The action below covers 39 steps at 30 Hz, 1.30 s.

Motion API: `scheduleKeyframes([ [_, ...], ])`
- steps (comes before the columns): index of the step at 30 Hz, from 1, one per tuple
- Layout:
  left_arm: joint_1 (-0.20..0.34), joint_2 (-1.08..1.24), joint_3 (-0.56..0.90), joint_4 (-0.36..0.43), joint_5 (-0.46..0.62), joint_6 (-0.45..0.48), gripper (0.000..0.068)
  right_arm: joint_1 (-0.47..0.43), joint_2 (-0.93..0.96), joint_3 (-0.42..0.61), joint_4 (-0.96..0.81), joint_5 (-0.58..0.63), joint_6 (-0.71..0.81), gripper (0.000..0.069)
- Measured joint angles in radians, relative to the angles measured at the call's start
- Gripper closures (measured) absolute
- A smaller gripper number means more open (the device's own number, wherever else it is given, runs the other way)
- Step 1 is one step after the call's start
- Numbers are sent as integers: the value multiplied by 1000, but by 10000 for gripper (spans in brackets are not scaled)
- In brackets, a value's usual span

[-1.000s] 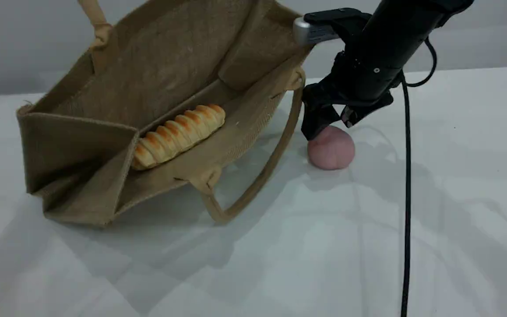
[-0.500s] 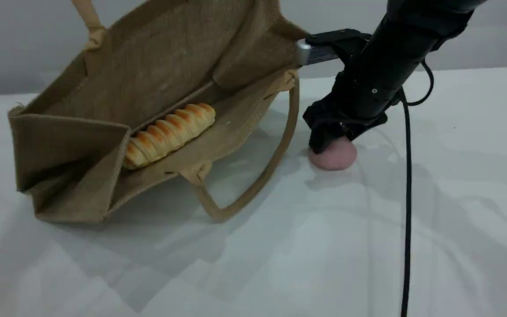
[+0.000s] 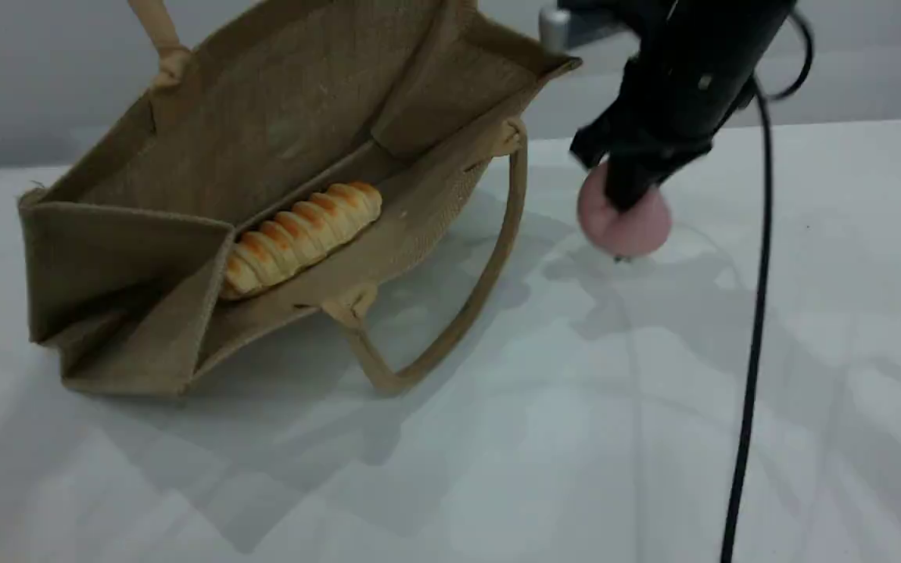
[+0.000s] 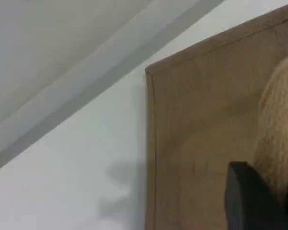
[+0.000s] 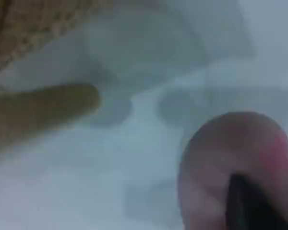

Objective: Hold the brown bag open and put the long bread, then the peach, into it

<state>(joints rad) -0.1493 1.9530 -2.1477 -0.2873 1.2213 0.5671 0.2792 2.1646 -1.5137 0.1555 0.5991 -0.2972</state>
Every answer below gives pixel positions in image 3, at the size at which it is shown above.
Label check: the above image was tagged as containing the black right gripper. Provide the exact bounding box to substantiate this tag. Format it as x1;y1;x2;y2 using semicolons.
570;0;799;213

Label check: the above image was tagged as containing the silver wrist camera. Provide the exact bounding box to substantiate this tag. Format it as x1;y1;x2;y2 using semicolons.
538;4;633;52

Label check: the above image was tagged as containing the brown jute tote bag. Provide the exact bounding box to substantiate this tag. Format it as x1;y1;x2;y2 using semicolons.
19;0;583;400

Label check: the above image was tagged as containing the black cable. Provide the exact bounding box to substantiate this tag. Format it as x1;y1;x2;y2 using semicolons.
720;8;816;563

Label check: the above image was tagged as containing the pink peach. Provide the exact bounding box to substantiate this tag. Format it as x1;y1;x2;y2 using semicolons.
576;160;672;260

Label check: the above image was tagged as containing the long striped bread roll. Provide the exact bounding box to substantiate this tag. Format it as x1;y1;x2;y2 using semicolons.
220;181;383;300

